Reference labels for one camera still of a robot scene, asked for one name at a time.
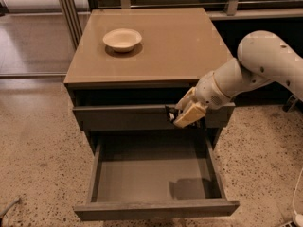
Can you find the metal frame post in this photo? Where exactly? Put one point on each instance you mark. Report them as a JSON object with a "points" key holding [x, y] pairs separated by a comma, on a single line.
{"points": [[69, 11]]}

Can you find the grey shelf rail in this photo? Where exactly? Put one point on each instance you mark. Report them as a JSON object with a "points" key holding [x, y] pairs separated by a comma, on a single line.
{"points": [[221, 3]]}

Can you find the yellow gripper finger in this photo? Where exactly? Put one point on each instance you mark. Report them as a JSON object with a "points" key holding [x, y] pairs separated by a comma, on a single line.
{"points": [[190, 114], [188, 97]]}

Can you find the white ceramic bowl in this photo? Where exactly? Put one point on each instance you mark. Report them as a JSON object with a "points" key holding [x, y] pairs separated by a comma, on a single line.
{"points": [[122, 40]]}

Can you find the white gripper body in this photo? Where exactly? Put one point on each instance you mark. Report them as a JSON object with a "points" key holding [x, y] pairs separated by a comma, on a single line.
{"points": [[207, 92]]}

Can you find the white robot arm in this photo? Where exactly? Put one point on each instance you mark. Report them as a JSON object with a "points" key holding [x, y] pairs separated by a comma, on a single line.
{"points": [[262, 58]]}

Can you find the grey drawer cabinet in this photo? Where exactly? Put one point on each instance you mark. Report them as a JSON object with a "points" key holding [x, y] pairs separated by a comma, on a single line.
{"points": [[178, 47]]}

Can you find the small metal floor bracket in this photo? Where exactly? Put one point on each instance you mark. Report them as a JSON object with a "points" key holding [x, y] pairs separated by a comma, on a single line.
{"points": [[291, 103]]}

